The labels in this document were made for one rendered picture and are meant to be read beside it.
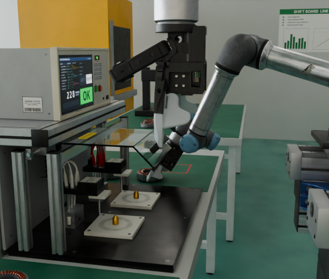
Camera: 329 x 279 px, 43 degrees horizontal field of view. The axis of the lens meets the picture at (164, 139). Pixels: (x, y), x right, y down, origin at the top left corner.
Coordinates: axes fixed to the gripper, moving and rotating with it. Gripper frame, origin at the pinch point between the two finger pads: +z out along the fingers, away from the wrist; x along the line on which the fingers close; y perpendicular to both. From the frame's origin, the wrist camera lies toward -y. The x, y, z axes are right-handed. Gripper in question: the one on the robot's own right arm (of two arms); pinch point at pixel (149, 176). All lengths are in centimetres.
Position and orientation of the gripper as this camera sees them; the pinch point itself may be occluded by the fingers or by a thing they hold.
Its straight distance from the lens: 189.6
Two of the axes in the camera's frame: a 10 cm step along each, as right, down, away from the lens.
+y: 8.4, 5.3, -0.7
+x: 2.0, -2.0, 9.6
